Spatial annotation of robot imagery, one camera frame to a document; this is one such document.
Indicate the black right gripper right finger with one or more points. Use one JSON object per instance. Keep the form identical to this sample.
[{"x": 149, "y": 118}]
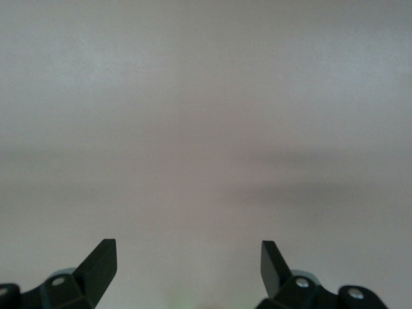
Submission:
[{"x": 277, "y": 277}]

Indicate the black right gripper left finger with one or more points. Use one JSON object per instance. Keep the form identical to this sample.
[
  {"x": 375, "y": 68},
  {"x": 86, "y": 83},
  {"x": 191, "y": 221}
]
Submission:
[{"x": 93, "y": 273}]

